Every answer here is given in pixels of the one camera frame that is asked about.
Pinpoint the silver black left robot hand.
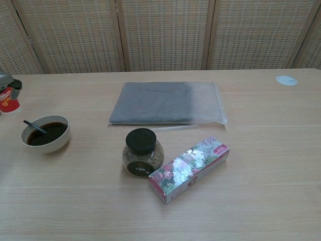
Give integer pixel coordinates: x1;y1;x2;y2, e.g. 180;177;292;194
0;69;24;98

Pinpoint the black plastic spoon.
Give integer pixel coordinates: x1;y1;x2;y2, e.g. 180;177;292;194
23;120;48;135

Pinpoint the white bowl with dark liquid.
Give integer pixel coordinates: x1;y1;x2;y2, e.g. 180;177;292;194
21;115;71;154

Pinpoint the red paper cup white lid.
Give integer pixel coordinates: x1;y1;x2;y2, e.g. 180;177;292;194
0;86;21;113

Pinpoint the woven rattan screen panel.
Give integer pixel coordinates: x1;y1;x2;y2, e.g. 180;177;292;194
115;0;216;72
0;0;43;75
207;0;319;70
12;0;126;74
292;15;321;70

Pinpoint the clear zip bag grey cloth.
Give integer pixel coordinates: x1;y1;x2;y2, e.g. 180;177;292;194
107;81;228;129

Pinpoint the glass jar with black lid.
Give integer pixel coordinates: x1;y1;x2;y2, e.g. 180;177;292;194
122;128;166;179

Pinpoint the clear plastic straw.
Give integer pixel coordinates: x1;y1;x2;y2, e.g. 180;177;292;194
150;125;200;132

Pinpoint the floral printed carton box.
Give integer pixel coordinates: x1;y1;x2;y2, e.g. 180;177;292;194
148;136;230;205

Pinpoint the white round table grommet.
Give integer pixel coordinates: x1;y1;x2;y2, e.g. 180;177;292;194
276;75;298;86

